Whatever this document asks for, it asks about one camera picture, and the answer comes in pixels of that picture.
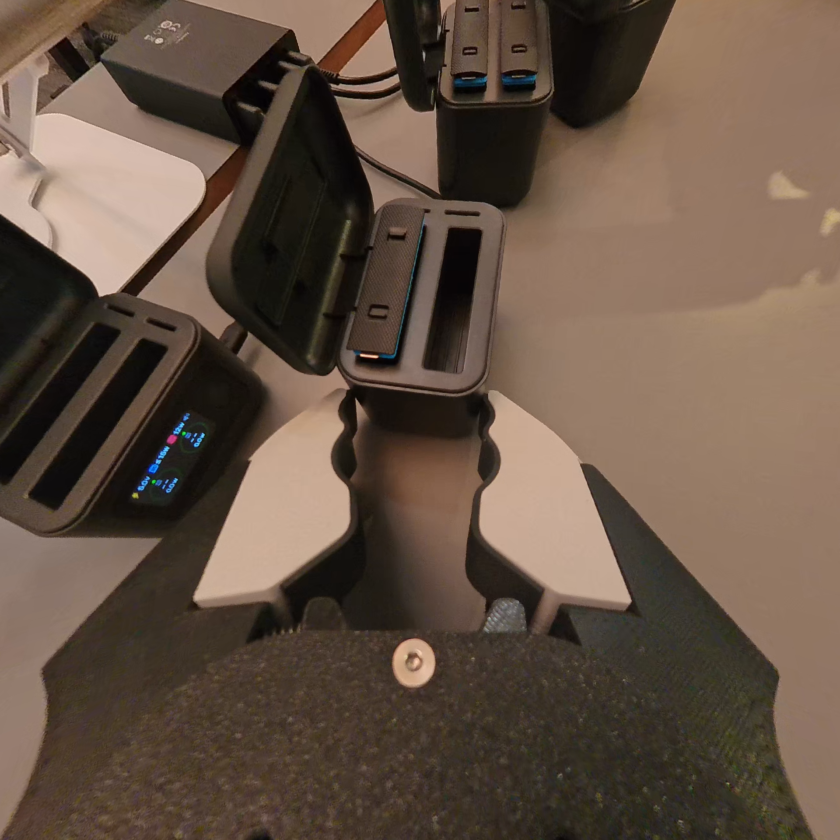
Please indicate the black multi-port power hub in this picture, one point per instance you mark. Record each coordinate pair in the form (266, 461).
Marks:
(184, 58)

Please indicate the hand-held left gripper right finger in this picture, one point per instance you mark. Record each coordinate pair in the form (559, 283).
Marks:
(557, 524)

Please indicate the white stand base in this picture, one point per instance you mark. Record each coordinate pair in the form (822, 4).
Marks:
(119, 197)

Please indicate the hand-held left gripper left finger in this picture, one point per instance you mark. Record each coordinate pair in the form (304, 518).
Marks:
(269, 524)

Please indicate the black battery charging case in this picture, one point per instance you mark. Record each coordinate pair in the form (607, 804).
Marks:
(132, 453)
(610, 58)
(289, 235)
(492, 144)

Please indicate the wooden sign board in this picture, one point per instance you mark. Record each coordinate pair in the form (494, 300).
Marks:
(40, 20)

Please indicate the black camera battery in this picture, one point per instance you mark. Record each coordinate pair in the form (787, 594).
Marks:
(387, 295)
(523, 45)
(470, 45)

